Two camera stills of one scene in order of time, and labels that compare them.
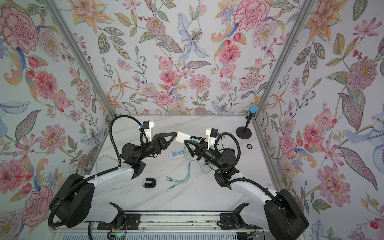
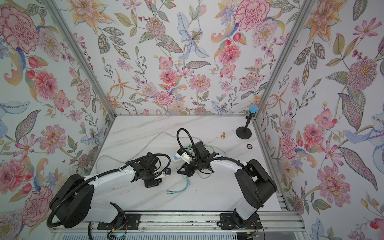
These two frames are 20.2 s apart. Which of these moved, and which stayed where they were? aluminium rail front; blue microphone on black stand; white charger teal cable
Moved: white charger teal cable
Stayed: aluminium rail front; blue microphone on black stand
